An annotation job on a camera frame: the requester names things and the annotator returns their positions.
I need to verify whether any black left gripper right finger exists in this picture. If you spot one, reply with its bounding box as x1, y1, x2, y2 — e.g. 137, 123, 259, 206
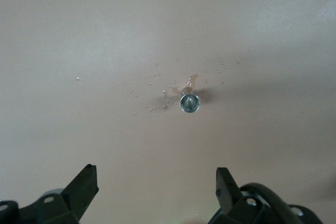
209, 167, 322, 224

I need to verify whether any steel cone jigger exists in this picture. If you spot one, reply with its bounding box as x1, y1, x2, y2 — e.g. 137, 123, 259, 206
180, 93, 201, 114

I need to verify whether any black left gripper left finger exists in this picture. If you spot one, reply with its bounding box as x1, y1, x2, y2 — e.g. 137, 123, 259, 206
0, 164, 99, 224

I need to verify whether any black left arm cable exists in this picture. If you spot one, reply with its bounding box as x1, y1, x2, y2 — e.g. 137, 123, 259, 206
240, 182, 292, 224

